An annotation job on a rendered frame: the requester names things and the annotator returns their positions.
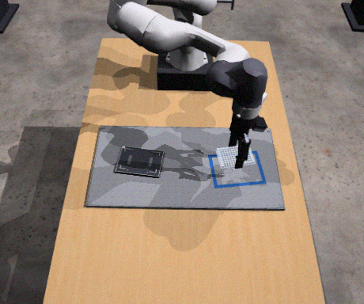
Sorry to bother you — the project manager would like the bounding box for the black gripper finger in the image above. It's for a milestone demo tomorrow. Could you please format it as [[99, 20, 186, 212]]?
[[228, 121, 237, 147], [234, 129, 251, 169]]

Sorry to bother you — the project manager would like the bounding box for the blue tape outline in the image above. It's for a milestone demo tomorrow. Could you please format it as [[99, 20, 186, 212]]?
[[208, 151, 267, 188]]

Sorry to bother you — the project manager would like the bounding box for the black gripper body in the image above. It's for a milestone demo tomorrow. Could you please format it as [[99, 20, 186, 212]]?
[[232, 114, 256, 137]]

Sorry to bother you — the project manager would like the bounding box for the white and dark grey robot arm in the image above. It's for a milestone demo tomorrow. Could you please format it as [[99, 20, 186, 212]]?
[[107, 0, 267, 132]]

